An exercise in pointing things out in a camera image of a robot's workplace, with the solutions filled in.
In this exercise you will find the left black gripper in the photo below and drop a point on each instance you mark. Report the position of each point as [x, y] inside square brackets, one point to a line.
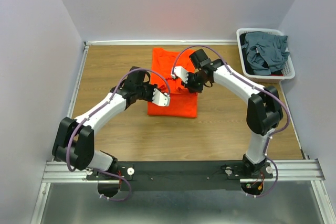
[151, 87]

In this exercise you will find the orange t shirt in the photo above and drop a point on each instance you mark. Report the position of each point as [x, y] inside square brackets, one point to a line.
[182, 102]

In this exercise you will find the grey blue t shirt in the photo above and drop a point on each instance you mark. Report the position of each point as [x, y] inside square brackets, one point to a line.
[264, 54]

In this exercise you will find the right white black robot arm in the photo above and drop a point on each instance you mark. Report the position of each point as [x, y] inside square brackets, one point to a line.
[264, 108]

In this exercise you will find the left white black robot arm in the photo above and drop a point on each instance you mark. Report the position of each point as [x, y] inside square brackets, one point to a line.
[74, 142]

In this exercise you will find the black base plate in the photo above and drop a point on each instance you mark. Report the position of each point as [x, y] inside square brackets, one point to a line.
[190, 175]

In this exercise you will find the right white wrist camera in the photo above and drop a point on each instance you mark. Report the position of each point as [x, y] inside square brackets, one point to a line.
[181, 73]

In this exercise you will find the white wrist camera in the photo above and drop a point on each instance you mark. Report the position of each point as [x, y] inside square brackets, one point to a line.
[181, 73]
[160, 99]

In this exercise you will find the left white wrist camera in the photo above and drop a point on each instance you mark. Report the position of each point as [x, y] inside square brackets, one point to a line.
[160, 99]

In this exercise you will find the aluminium frame rail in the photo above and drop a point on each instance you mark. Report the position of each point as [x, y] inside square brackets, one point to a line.
[295, 194]

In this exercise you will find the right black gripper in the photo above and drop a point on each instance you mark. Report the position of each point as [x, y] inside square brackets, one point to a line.
[191, 88]

